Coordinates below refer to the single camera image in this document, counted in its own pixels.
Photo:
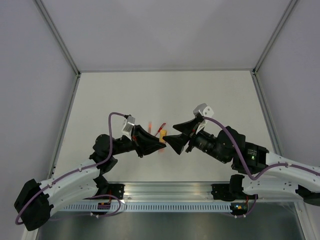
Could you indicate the aluminium mounting rail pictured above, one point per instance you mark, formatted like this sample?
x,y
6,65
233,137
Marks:
x,y
170,191

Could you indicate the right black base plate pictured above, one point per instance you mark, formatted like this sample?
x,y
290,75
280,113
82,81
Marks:
x,y
222,192

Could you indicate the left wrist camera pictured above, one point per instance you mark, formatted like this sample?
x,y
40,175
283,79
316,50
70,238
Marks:
x,y
128,125

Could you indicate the orange grip clear pen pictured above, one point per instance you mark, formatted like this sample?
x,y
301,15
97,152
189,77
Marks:
x,y
150,127

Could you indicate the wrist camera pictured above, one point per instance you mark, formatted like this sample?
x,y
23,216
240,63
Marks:
x,y
128,125
204,110

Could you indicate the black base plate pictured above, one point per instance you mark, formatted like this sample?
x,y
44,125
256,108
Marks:
x,y
115,189
222,192

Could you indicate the orange marker pen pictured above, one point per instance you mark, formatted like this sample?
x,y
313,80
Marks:
x,y
162,150

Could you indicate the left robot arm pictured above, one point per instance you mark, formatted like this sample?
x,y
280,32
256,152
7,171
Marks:
x,y
37,202

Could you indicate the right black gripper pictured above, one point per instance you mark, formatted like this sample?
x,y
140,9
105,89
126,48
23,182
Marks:
x,y
177,142

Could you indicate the aluminium frame post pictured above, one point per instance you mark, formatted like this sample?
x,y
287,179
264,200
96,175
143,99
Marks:
x,y
275,34
56,35

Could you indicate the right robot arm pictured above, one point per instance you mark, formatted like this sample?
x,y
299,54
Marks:
x,y
259,171

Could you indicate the right aluminium frame post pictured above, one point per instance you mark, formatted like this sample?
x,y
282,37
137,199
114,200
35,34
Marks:
x,y
275,34

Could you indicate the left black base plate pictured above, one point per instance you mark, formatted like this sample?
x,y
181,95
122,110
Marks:
x,y
115,189

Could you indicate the red grip clear pen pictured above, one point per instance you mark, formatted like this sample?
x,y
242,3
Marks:
x,y
160,128

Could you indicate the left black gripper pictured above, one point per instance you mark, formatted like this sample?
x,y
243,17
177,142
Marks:
x,y
144,143

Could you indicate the left aluminium frame post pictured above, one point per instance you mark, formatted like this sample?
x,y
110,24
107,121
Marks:
x,y
56,35

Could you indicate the white slotted cable duct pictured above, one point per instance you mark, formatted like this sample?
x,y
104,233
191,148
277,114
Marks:
x,y
149,207

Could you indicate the orange marker cap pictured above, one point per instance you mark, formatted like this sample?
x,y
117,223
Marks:
x,y
162,134

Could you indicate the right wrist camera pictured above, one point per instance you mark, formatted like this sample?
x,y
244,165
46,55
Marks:
x,y
204,110

